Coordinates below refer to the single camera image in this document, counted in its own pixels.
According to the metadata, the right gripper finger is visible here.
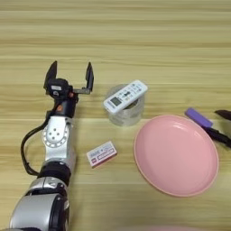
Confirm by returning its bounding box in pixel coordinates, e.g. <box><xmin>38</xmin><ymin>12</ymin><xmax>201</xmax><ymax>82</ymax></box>
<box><xmin>214</xmin><ymin>109</ymin><xmax>231</xmax><ymax>121</ymax></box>
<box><xmin>204</xmin><ymin>127</ymin><xmax>231</xmax><ymax>149</ymax></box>

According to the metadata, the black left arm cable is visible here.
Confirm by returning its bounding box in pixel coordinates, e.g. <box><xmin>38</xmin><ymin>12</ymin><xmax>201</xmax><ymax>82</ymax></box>
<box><xmin>20</xmin><ymin>118</ymin><xmax>49</xmax><ymax>177</ymax></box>

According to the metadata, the pink round plate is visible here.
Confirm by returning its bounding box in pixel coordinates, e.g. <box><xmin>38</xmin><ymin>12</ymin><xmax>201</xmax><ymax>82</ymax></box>
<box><xmin>134</xmin><ymin>114</ymin><xmax>220</xmax><ymax>198</ymax></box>

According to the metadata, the clear tape roll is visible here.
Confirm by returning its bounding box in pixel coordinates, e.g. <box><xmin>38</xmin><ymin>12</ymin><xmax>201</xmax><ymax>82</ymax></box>
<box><xmin>106</xmin><ymin>84</ymin><xmax>146</xmax><ymax>127</ymax></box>

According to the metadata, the small red white box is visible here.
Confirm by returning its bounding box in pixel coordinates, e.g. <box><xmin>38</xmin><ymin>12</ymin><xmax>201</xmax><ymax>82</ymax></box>
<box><xmin>86</xmin><ymin>140</ymin><xmax>118</xmax><ymax>169</ymax></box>

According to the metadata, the purple rectangular block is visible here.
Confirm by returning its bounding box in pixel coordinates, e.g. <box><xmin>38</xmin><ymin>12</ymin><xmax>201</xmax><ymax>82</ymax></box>
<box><xmin>184</xmin><ymin>107</ymin><xmax>214</xmax><ymax>129</ymax></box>

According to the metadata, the white remote control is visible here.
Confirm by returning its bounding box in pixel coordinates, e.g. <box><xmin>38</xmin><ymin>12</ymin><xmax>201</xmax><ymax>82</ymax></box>
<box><xmin>103</xmin><ymin>79</ymin><xmax>149</xmax><ymax>116</ymax></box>

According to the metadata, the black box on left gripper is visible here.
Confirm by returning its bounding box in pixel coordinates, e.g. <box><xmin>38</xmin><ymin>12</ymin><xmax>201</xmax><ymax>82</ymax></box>
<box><xmin>44</xmin><ymin>78</ymin><xmax>71</xmax><ymax>99</ymax></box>

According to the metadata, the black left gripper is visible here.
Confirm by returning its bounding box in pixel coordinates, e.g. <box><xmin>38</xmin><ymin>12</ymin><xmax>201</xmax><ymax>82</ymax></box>
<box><xmin>43</xmin><ymin>60</ymin><xmax>95</xmax><ymax>118</ymax></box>

